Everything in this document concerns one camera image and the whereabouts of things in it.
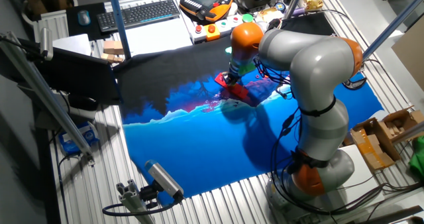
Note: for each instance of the green fabric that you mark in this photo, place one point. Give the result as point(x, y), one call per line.
point(418, 161)

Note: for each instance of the green printed wrist mount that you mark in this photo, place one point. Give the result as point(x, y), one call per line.
point(246, 69)

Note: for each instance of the large wooden block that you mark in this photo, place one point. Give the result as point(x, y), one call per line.
point(113, 47)

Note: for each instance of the orange button yellow box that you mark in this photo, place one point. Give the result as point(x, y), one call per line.
point(212, 32)

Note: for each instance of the plain silver camera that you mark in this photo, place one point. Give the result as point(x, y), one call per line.
point(46, 43)

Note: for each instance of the yellow snack packet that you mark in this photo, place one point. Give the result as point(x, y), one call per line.
point(269, 14)

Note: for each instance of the red Hanoi base with pegs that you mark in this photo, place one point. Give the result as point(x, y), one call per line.
point(240, 90)

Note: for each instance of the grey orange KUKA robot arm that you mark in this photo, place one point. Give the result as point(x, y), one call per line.
point(314, 61)

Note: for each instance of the grey computer mouse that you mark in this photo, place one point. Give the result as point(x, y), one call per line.
point(83, 17)

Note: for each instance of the green button white box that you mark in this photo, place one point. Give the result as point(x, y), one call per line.
point(223, 26)

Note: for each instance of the blue landscape print cloth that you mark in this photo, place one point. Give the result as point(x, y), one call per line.
point(205, 144)

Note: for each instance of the slanted aluminium post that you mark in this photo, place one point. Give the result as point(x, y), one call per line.
point(394, 23)

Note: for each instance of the white sheet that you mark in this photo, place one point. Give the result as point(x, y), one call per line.
point(159, 38)

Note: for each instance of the gold snack packet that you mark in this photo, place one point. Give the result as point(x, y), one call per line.
point(312, 2)

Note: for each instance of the black mouse pad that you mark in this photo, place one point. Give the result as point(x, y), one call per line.
point(74, 30)

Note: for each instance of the blue wipes packet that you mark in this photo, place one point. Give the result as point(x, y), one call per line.
point(77, 138)

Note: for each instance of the black laptop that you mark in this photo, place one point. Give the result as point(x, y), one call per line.
point(79, 75)

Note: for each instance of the silver camera with blue end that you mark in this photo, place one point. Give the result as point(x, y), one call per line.
point(164, 179)

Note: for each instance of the cardboard box with wood pieces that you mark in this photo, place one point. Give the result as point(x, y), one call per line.
point(401, 121)

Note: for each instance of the black mat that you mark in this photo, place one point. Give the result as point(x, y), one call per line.
point(308, 23)

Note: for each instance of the red button white box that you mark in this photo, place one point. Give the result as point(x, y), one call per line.
point(236, 19)
point(198, 33)

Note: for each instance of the aluminium extrusion camera mount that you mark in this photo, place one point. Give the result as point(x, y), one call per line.
point(132, 201)

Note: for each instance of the blue aluminium post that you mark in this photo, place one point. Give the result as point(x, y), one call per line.
point(119, 22)

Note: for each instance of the brown cardboard sheet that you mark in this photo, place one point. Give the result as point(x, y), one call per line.
point(410, 58)

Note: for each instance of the black keyboard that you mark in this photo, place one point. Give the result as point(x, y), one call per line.
point(139, 15)

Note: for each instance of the grey aluminium beam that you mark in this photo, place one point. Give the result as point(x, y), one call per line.
point(43, 91)

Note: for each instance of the blue round tin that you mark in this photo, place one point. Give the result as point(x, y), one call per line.
point(280, 7)

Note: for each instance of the open cardboard box with tape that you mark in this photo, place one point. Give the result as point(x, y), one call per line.
point(374, 147)

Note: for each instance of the small wooden block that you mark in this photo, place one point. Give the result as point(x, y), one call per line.
point(111, 58)

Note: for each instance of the thin metal post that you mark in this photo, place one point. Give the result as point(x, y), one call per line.
point(293, 2)

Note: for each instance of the green button yellow box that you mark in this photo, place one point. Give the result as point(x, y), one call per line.
point(247, 18)

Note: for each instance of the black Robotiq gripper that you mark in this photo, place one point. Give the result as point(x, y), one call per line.
point(232, 77)

